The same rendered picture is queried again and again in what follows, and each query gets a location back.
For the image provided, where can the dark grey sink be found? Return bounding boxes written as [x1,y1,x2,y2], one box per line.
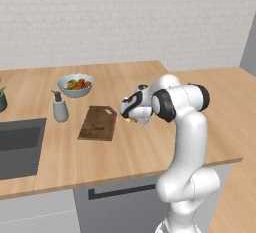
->
[0,117,48,181]

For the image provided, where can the dark plant pot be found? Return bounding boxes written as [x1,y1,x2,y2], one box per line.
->
[0,90,8,113]

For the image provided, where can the pale blue scalloped bowl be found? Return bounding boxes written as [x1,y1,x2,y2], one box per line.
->
[56,73,95,99]

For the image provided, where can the black dishwasher handle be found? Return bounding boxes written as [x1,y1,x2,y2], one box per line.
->
[87,183,158,201]

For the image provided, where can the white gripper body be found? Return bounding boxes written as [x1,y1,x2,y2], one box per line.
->
[131,105,154,126]

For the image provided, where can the orange-red fruit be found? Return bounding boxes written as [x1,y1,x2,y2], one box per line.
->
[76,78,92,90]

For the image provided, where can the pale grey drawer front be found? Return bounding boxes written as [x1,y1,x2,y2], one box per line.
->
[0,189,77,225]

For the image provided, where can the grey soap dispenser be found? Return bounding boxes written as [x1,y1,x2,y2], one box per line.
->
[50,89,70,123]

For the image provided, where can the grey dishwasher door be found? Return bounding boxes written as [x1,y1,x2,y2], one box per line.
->
[73,175,174,233]

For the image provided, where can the pale grey cupboard door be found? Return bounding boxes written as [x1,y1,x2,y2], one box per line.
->
[0,210,82,233]

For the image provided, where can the brown wooden cutting board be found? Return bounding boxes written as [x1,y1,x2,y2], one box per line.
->
[77,105,118,142]

